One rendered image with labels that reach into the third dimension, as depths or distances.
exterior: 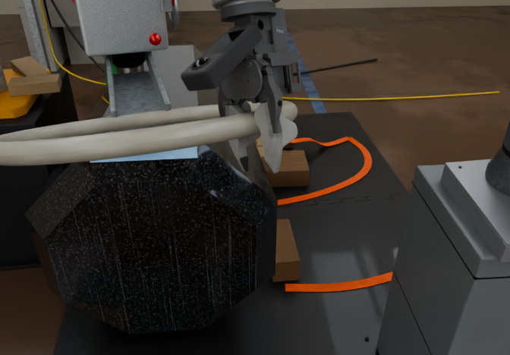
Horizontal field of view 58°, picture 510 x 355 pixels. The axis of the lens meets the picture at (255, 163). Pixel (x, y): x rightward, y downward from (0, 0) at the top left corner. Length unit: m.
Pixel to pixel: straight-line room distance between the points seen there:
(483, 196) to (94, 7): 1.07
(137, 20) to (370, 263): 1.55
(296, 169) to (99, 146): 2.20
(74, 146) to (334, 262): 1.84
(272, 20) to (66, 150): 0.30
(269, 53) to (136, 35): 0.76
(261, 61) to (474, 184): 0.83
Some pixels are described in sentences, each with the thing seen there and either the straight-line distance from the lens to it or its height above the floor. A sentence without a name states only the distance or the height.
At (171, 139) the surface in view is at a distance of 0.53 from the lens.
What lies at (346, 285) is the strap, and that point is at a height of 0.02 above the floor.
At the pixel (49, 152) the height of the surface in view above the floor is 1.31.
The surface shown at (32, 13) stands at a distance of 4.36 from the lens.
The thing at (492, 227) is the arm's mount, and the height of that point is 0.90.
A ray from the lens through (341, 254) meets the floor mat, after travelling 2.31.
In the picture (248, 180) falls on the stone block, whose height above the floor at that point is 0.71.
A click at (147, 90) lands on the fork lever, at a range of 1.19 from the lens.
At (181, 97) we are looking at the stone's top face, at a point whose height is 0.87.
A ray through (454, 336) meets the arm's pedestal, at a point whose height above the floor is 0.58.
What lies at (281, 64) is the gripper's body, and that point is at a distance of 0.60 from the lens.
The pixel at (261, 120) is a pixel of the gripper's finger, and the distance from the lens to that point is 0.58.
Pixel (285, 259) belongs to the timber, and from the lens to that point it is 2.08.
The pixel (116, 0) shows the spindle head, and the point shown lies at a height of 1.31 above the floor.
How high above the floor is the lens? 1.57
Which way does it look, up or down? 32 degrees down
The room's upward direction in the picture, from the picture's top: straight up
